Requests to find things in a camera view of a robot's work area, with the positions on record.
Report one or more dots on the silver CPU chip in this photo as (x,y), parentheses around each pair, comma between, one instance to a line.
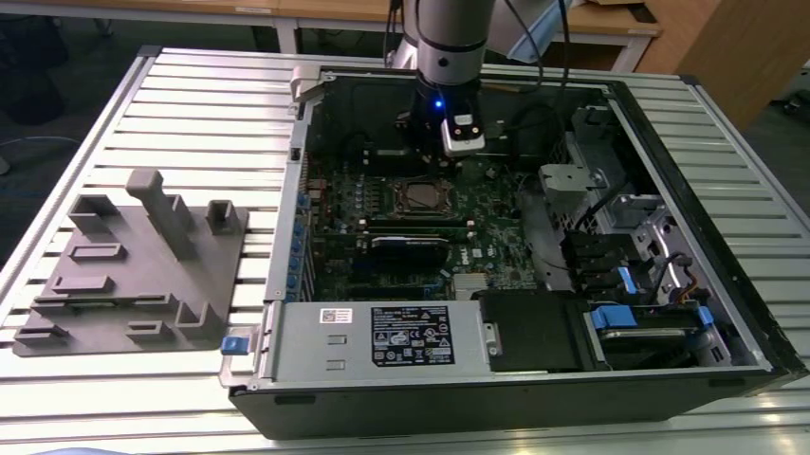
(424,194)

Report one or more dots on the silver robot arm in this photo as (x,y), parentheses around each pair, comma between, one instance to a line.
(445,38)

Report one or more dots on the CPU socket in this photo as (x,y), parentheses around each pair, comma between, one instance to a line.
(395,182)

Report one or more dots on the black RAM slot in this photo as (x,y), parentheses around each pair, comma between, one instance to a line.
(417,225)
(417,218)
(417,222)

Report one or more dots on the green motherboard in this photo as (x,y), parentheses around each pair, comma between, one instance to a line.
(499,237)

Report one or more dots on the black graphics card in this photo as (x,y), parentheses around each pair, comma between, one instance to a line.
(411,258)

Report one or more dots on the silver chipset heatsink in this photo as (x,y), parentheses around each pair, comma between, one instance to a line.
(471,282)

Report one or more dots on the light wooden desk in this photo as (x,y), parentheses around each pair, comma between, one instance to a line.
(607,26)
(189,7)

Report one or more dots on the black fan housing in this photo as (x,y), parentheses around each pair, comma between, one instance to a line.
(595,260)

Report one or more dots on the blue plastic clip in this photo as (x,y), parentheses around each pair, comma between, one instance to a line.
(703,316)
(624,279)

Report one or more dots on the black plastic shroud box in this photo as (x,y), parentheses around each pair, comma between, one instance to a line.
(531,332)

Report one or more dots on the grey power supply unit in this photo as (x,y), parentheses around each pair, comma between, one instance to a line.
(303,341)

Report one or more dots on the hard disk in blue carrier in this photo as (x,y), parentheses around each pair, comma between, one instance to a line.
(610,316)

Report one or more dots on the wooden cabinet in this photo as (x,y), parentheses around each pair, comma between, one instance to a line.
(746,57)

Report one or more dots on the blue power supply latch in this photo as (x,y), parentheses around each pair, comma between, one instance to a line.
(233,345)

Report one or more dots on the grey parts rack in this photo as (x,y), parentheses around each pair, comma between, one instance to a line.
(145,284)

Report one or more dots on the black PC case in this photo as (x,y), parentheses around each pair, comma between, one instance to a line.
(443,407)

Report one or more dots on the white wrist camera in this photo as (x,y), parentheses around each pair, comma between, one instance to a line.
(464,142)

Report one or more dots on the silver metal bracket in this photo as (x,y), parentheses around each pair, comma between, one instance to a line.
(566,182)

